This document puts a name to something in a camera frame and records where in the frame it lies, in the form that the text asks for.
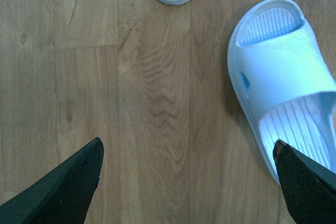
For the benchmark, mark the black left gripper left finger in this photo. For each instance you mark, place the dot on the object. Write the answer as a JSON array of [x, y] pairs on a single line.
[[64, 194]]

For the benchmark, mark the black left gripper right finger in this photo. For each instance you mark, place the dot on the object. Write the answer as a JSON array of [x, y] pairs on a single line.
[[308, 187]]

